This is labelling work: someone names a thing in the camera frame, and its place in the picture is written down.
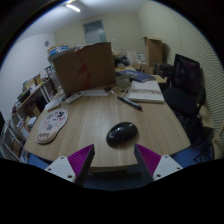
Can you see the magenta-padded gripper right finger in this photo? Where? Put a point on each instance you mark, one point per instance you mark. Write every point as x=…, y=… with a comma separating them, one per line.
x=165, y=166

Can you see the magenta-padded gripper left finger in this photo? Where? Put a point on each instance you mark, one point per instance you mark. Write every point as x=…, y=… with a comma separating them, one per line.
x=63, y=166

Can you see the black computer mouse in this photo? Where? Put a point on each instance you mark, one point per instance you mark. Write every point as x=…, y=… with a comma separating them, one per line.
x=121, y=133

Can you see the round printed mouse pad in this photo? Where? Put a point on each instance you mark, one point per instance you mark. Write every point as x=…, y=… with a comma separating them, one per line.
x=51, y=124

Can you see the white remote control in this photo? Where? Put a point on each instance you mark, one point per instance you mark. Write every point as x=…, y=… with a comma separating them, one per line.
x=52, y=105
x=74, y=97

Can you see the dark pen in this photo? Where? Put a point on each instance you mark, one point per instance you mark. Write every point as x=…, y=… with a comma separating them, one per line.
x=130, y=103

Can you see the cluttered shelf unit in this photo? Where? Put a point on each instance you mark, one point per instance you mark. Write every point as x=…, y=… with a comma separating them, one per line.
x=28, y=100

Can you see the white book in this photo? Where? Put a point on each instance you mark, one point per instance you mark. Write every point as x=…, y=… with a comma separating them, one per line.
x=146, y=91

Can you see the black office chair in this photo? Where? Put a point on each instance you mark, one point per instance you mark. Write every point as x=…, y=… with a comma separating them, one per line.
x=185, y=90

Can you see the white paper sheet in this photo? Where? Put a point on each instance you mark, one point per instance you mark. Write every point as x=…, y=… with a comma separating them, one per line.
x=96, y=92

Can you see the blue book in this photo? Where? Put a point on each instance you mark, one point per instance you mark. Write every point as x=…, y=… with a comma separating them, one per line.
x=140, y=76

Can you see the large brown cardboard box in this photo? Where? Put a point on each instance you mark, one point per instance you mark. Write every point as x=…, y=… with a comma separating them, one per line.
x=85, y=68

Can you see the tall open cardboard box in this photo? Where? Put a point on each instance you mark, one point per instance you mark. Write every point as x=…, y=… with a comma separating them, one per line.
x=153, y=51

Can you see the ceiling tube light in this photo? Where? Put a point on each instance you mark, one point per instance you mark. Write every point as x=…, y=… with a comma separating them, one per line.
x=72, y=7

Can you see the round wall clock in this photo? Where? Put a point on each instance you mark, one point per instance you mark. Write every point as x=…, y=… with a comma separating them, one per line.
x=46, y=43

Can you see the wall window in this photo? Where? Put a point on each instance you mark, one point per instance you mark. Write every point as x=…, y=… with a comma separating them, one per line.
x=94, y=32

